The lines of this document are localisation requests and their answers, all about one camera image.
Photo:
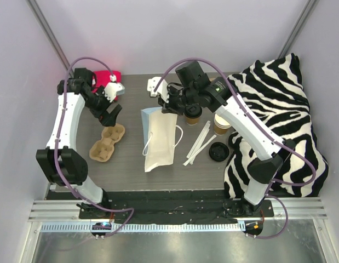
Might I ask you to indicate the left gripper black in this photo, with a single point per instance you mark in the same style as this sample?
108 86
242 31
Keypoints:
104 114

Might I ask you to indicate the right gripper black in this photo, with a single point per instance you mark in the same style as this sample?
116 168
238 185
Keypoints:
169 105

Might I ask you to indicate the black coffee cup lid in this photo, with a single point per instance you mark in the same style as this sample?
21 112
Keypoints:
193 111

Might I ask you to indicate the light blue paper bag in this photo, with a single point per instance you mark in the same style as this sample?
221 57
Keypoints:
161 135

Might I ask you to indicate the brown paper coffee cup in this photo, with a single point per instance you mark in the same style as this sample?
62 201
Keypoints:
192 120

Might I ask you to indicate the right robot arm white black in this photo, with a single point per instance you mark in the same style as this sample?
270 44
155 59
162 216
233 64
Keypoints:
221 98

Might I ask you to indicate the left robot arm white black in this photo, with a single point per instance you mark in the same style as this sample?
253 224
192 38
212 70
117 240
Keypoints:
60 162

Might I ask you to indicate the red folded cloth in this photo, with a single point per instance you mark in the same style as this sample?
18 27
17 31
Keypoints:
100 78

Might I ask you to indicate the white wrapped straw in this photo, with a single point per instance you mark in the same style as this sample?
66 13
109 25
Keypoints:
192 157
196 145
198 139

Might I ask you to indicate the stack of paper cups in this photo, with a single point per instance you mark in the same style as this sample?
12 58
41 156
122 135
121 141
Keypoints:
221 126

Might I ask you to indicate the stack of black lids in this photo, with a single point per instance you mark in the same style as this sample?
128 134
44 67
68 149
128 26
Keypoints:
218 151

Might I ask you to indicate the zebra pattern blanket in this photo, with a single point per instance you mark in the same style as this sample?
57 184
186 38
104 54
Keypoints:
274 92

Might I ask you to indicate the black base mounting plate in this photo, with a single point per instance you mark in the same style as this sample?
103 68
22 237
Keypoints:
174 208

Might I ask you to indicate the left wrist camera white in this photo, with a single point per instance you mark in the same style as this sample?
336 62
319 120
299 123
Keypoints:
113 89

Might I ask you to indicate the left corner metal post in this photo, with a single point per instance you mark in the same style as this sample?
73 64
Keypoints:
44 24

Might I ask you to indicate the corner metal post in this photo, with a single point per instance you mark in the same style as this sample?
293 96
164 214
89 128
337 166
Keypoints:
303 17
44 24

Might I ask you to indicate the white slotted cable duct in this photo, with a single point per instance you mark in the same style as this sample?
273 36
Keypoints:
98 227

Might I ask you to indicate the aluminium frame rail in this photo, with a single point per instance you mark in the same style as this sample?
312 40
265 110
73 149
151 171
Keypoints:
67 210

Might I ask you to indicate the right corner metal post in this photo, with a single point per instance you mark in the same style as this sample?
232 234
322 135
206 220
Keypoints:
303 17

